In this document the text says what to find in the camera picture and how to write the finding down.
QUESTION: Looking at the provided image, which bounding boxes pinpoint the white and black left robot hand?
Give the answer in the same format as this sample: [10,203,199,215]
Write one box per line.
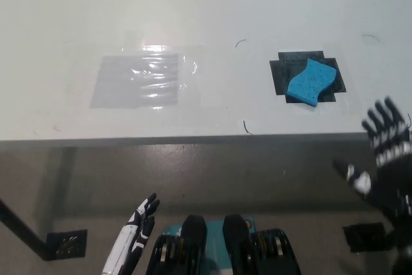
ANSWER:
[101,193,161,275]

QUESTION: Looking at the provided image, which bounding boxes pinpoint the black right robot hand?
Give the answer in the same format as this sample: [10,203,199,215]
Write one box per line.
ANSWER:
[332,95,412,241]

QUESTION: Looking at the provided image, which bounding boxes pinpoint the blue wavy sponge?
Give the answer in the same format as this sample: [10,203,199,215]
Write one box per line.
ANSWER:
[286,58,337,108]

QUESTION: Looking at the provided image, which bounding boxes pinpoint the robot lower body legs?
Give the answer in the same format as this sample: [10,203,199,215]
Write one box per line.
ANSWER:
[145,214,302,275]

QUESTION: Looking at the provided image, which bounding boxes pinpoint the black tape marked spot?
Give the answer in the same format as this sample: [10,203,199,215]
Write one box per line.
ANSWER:
[268,50,347,104]

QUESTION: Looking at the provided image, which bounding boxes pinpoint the black table leg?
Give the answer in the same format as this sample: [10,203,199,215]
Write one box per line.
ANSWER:
[0,197,54,262]

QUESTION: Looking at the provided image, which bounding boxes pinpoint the clear plastic sheet patch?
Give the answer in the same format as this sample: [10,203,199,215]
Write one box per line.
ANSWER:
[89,53,180,108]

